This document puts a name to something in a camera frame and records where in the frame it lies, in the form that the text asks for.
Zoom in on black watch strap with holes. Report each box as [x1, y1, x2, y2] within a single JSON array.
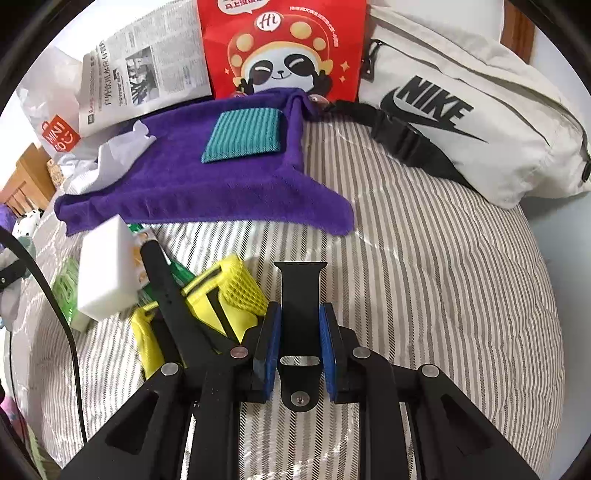
[[139, 240, 236, 370]]

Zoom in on black watch strap half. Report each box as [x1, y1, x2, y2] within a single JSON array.
[[276, 262, 327, 413]]

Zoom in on yellow mesh pouch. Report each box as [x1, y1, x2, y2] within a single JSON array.
[[131, 254, 269, 378]]

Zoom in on white foam block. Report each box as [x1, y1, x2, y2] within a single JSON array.
[[77, 215, 139, 321]]

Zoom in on green tissue pack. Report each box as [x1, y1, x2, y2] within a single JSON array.
[[52, 257, 90, 333]]

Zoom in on white cloth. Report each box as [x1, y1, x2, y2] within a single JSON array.
[[63, 120, 156, 195]]

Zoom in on teal knitted cloth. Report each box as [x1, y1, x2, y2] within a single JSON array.
[[201, 107, 281, 164]]

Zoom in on striped grey bed quilt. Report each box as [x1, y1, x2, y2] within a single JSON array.
[[6, 119, 565, 475]]

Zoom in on green wet wipes packet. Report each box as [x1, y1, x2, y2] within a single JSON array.
[[126, 223, 198, 305]]

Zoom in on purple towel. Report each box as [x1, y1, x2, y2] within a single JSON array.
[[54, 88, 355, 236]]

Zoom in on wooden bedside shelf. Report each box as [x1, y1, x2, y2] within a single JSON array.
[[1, 143, 56, 218]]

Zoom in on patterned brown book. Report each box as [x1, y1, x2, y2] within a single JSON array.
[[46, 159, 65, 189]]

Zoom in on white Nike waist bag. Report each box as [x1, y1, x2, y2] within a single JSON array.
[[332, 6, 590, 209]]

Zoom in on grey Miniso plastic bag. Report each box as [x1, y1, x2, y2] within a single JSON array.
[[16, 46, 99, 160]]

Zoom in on folded newspaper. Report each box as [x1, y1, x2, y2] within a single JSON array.
[[79, 1, 211, 137]]

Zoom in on red panda paper bag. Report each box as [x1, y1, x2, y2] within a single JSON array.
[[197, 0, 368, 103]]

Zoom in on black cable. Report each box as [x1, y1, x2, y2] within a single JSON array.
[[0, 226, 89, 444]]

